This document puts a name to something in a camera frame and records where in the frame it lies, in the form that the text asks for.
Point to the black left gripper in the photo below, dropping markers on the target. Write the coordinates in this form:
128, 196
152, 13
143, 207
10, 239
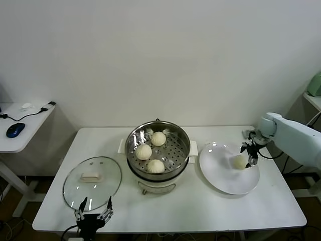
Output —
91, 223

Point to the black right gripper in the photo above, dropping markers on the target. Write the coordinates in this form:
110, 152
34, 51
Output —
253, 150

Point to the white steamed baozi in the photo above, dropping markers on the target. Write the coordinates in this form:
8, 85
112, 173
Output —
158, 138
155, 166
143, 151
238, 162

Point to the oval glass lid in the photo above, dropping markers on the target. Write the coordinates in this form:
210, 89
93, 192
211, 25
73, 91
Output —
105, 173

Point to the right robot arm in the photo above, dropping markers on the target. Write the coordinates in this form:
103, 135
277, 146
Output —
296, 135

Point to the stainless steel steamer basket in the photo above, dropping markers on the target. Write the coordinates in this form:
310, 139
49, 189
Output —
180, 144

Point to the white round plate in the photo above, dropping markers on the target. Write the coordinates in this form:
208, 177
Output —
220, 175

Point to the white shelf board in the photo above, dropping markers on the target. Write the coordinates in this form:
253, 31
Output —
313, 100

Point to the mint green appliance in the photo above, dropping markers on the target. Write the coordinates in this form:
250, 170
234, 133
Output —
315, 85

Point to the white side desk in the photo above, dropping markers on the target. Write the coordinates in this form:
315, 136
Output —
27, 135

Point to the blue computer mouse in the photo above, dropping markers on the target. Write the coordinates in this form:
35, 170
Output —
15, 130

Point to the white crumpled tissue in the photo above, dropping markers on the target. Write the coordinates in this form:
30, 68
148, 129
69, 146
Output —
27, 106

